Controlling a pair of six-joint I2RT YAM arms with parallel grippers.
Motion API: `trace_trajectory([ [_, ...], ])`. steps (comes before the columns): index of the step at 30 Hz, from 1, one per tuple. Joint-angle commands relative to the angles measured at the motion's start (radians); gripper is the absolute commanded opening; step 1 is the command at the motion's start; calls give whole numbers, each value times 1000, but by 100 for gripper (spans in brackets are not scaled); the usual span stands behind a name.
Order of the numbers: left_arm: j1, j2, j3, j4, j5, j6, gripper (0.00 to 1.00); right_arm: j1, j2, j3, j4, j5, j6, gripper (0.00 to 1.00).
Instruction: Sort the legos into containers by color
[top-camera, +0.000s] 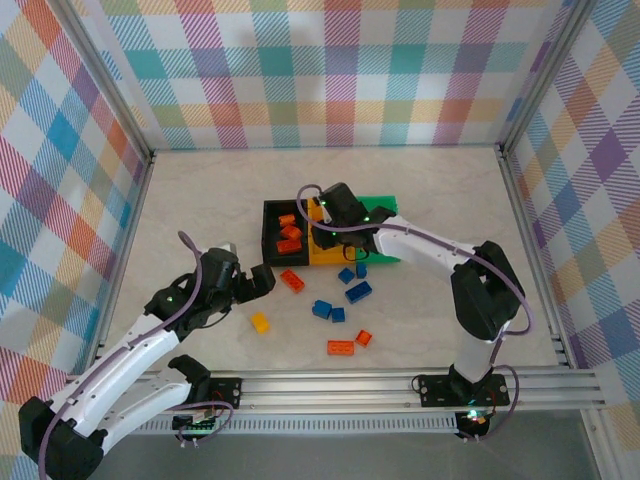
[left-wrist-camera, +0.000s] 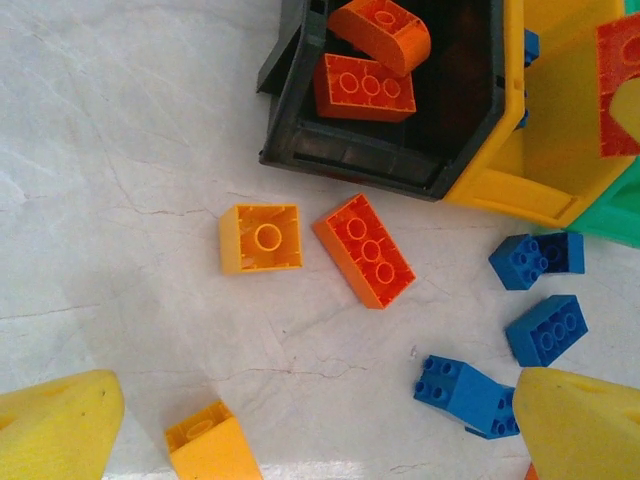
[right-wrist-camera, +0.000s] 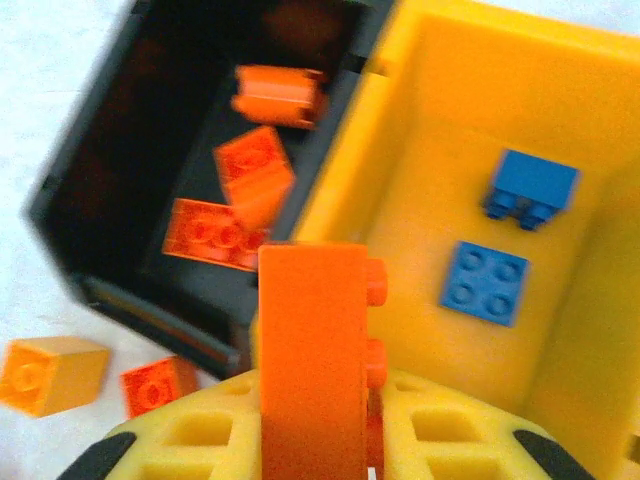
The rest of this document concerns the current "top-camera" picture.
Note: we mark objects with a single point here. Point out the small circuit board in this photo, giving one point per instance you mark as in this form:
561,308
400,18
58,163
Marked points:
197,422
472,417

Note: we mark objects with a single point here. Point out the green plastic container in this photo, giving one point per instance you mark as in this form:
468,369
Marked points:
382,202

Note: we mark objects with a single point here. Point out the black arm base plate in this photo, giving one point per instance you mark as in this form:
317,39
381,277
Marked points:
227,392
435,390

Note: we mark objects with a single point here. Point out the large blue lego brick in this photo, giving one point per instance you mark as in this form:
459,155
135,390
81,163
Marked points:
359,292

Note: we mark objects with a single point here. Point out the aluminium side rail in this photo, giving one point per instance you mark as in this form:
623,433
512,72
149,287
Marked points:
525,225
134,220

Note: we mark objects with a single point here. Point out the black plastic container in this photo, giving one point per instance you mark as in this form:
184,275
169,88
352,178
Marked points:
272,260

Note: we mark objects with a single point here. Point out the long orange lego brick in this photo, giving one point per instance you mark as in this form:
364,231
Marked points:
341,348

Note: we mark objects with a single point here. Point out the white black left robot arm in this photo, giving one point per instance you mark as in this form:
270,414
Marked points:
130,355

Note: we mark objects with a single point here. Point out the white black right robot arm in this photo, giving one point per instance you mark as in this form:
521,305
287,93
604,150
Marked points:
425,247

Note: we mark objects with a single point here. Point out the orange plastic container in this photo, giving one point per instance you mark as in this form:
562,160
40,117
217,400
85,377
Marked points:
327,257

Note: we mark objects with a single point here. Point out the yellow lego brick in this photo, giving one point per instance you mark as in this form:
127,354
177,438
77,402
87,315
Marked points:
260,323

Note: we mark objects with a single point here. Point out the aluminium frame post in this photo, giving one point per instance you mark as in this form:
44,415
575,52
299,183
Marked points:
107,85
547,70

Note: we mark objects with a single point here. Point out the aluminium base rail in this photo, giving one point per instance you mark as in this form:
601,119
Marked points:
325,390

